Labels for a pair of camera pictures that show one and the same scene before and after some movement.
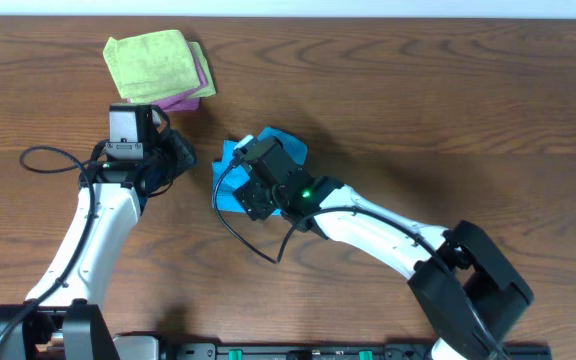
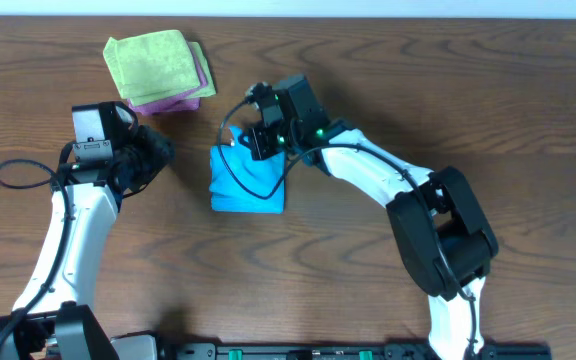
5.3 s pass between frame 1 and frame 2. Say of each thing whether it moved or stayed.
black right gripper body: moved
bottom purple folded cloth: stayed
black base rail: stayed
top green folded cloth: stayed
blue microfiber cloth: moved
